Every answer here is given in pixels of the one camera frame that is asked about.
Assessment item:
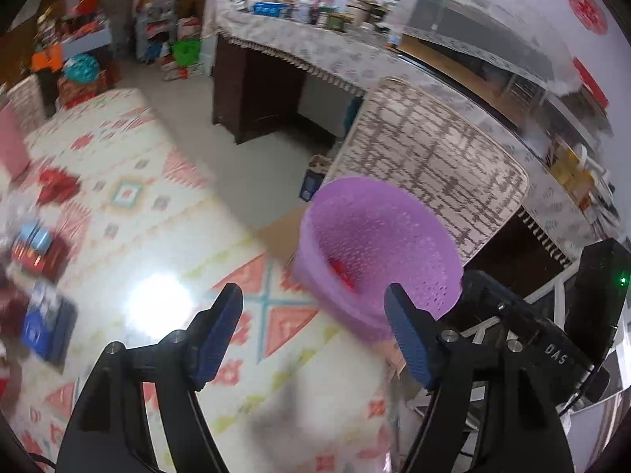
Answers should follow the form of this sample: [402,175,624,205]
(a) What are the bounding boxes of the red crumpled wrapper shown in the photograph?
[36,168,81,206]

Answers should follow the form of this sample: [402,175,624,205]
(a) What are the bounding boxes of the purple plastic trash basket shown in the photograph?
[292,176,463,343]

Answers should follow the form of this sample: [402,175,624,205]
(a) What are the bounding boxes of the sideboard with lace cloth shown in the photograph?
[202,0,625,261]

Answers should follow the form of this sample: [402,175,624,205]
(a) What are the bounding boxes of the red box with blue pack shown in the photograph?
[11,221,69,282]

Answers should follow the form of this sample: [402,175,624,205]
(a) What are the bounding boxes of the patterned dining chair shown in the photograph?
[326,77,529,264]

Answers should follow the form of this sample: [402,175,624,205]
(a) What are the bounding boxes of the blue carton box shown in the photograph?
[21,281,77,366]

